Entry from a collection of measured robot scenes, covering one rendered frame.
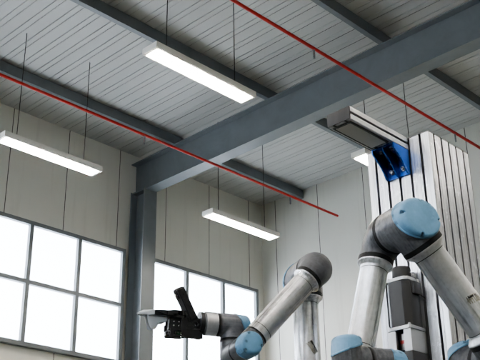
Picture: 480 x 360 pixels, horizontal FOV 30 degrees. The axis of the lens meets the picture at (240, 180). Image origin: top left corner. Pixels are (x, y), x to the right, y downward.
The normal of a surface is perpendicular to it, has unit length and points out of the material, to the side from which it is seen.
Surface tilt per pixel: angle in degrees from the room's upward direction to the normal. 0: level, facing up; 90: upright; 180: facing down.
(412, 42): 90
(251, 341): 90
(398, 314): 90
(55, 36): 180
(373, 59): 90
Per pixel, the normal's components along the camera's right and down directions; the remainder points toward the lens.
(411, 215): 0.35, -0.49
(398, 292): -0.70, -0.29
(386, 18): 0.01, 0.91
